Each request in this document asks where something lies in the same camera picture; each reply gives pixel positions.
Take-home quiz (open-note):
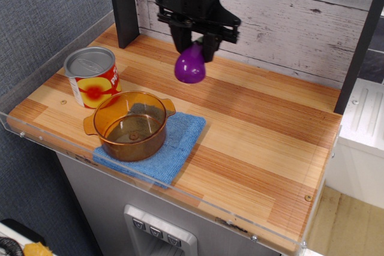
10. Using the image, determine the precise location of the white ridged side counter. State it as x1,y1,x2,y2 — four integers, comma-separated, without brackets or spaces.
325,79,383,208

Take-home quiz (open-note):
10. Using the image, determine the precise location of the black braided cable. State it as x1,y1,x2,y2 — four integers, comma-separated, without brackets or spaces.
0,236,24,256

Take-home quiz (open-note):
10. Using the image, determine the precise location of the amber glass pot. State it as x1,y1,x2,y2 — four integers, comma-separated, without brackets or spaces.
83,91,176,162

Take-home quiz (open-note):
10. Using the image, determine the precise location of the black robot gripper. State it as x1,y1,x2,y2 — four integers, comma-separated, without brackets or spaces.
155,0,241,62

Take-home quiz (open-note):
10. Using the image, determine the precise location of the purple toy eggplant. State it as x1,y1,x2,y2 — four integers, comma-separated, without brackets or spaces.
174,37,206,84

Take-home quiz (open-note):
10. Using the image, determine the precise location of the dark left vertical post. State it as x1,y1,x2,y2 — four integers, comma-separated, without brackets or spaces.
112,0,140,49

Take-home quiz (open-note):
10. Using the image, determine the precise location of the dark right vertical post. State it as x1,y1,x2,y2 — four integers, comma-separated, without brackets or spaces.
334,0,383,115

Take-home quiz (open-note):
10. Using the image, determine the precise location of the dark vertical post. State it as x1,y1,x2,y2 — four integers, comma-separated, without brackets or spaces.
112,0,140,49
334,0,383,115

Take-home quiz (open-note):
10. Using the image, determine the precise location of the red yellow peach can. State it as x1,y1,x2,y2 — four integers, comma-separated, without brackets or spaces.
64,46,122,109

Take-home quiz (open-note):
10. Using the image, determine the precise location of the clear acrylic table guard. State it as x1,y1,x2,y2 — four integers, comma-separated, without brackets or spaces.
0,10,343,249

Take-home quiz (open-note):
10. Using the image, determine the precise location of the silver dispenser button panel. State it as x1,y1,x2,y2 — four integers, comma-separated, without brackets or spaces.
124,204,198,255

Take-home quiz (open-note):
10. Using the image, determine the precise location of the yellow cloth corner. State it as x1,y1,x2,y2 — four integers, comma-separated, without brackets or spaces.
23,242,54,256

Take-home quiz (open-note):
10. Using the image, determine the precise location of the blue microfiber cloth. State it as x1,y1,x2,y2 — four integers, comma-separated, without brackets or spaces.
93,112,206,189

